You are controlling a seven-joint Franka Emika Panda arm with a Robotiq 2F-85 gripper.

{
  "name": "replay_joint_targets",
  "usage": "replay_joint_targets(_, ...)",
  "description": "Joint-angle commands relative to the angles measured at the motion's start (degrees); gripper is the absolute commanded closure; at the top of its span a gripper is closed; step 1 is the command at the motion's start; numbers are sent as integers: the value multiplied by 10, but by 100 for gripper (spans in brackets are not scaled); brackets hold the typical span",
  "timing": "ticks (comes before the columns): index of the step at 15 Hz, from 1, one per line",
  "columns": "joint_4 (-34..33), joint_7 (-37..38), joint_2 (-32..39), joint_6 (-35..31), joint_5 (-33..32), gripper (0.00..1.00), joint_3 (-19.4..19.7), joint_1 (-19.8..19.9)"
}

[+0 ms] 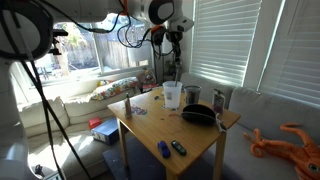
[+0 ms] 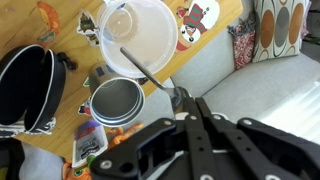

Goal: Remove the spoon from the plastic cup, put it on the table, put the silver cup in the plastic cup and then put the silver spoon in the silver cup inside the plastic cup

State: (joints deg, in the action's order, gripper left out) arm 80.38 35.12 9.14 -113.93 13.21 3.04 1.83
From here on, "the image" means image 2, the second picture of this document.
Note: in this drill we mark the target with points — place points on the silver metal cup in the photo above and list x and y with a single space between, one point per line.
116 100

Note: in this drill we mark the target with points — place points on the oval patterned pillow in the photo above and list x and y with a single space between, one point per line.
280 30

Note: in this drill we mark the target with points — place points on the gray fabric sofa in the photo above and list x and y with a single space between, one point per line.
250 86

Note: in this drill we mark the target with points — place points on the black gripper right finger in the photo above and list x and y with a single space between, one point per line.
253 150

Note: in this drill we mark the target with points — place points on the purple white squeeze pouch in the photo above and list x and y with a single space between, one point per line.
88 143

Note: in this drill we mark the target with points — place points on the black glasses case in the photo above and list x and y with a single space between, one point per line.
20 83

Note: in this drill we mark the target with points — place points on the orange octopus plush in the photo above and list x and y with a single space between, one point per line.
126 131

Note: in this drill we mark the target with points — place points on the silver metal spoon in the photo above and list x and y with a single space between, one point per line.
146 71

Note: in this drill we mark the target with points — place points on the light wooden square table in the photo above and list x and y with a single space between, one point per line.
26 33

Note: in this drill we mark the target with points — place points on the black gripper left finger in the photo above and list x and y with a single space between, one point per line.
160 150

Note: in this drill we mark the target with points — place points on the small black sticker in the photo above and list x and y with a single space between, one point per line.
142 80

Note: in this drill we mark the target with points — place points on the translucent plastic cup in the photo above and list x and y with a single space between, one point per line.
146 40

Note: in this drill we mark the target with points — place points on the small green witch sticker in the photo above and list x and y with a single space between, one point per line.
87 28

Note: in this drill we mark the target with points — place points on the round santa figure sticker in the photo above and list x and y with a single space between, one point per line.
200 16

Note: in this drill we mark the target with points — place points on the red patterned cloth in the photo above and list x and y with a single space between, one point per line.
243 46

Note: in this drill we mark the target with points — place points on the red white vampire sticker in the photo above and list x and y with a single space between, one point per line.
85 108

